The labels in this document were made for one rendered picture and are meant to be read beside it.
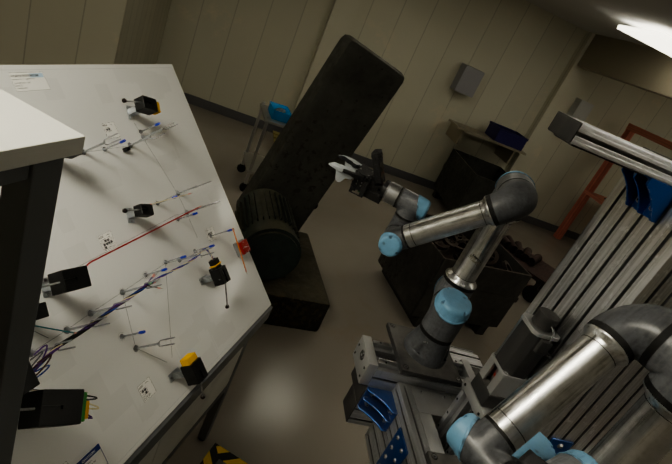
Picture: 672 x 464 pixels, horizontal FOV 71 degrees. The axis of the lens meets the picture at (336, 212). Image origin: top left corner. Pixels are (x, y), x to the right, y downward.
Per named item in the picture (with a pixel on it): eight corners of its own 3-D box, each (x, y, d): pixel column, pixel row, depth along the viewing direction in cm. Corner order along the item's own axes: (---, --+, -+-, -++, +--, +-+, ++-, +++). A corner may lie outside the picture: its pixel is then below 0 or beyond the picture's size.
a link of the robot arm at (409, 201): (419, 226, 156) (431, 204, 152) (389, 211, 157) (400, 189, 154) (422, 219, 163) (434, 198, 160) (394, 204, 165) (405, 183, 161)
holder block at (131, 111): (106, 99, 144) (128, 89, 141) (135, 108, 154) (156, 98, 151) (109, 114, 143) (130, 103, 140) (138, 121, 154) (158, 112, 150)
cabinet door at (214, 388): (228, 385, 211) (256, 319, 195) (146, 485, 161) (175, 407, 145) (224, 382, 211) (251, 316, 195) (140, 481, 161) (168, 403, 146)
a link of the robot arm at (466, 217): (546, 220, 129) (384, 267, 148) (543, 209, 139) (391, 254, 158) (533, 182, 127) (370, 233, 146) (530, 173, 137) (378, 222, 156)
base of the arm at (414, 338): (436, 340, 167) (450, 319, 163) (450, 373, 153) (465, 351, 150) (399, 330, 163) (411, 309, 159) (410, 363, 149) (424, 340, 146)
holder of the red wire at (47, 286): (0, 286, 103) (32, 275, 99) (56, 274, 115) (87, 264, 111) (5, 308, 103) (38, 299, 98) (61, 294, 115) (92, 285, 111)
